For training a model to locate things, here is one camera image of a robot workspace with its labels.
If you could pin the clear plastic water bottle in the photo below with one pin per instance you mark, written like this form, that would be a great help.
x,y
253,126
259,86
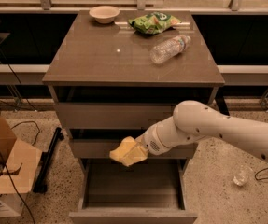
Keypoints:
x,y
169,48

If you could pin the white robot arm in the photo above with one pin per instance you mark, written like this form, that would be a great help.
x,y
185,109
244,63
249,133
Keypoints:
x,y
192,121

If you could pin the beige paper bowl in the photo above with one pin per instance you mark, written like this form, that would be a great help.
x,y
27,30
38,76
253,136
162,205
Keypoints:
x,y
104,14

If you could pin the grey open bottom drawer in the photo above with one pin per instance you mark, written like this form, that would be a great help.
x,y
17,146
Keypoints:
x,y
150,192

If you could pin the brown cardboard box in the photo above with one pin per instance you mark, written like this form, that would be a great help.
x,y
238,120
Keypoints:
x,y
19,161

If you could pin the green chip bag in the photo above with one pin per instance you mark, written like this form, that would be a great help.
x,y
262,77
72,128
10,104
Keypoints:
x,y
153,23

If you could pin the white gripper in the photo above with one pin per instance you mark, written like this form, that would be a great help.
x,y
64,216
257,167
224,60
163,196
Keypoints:
x,y
150,141

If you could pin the clear plastic cup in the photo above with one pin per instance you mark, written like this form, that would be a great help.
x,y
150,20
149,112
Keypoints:
x,y
242,175

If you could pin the grey top drawer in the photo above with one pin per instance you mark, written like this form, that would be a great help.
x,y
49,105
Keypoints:
x,y
111,116

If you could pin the grey middle drawer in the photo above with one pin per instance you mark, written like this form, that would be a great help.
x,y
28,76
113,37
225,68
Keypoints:
x,y
99,148

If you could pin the grey drawer cabinet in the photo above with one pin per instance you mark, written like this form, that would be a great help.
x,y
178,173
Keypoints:
x,y
110,64

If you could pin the yellow sponge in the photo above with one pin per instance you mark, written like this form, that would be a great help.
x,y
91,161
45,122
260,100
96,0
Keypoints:
x,y
117,153

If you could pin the black metal bar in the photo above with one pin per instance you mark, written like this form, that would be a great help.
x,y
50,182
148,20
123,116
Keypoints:
x,y
40,185

